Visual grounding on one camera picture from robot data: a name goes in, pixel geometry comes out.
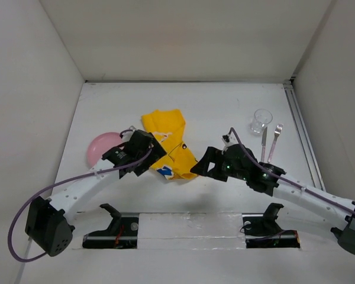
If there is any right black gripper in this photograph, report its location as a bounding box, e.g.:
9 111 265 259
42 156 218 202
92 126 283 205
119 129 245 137
190 145 248 181

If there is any yellow cartoon print cloth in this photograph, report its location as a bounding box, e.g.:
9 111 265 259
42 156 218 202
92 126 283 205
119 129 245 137
141 109 197 180

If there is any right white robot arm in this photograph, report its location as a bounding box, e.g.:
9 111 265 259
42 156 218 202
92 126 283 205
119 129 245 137
191 144 355 255

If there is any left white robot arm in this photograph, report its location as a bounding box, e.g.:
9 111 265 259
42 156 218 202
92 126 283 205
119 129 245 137
25 130 166 257

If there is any pink round plate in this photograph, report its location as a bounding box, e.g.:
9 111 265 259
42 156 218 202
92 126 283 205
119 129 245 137
86 132 122 167

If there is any clear drinking glass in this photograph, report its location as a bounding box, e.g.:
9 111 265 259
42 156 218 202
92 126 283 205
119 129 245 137
250 109 273 134

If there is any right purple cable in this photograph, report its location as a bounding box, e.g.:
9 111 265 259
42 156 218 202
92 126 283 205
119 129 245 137
229 127 355 220

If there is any purple cable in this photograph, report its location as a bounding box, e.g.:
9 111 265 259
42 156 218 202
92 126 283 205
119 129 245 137
229 127 355 220
7 128 153 263

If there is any knife with pink handle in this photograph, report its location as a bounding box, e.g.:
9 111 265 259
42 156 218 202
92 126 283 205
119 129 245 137
260 127 267 162

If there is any fork with pink handle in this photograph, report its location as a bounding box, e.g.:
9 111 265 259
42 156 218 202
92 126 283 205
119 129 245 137
267 124 283 163

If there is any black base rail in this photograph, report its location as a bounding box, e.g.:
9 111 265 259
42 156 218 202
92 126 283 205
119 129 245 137
82 213 301 250

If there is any aluminium side rail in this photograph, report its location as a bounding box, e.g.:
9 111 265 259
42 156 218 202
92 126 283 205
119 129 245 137
283 80 326 192

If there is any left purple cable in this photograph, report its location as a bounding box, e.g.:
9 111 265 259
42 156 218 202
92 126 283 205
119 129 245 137
7 128 153 263

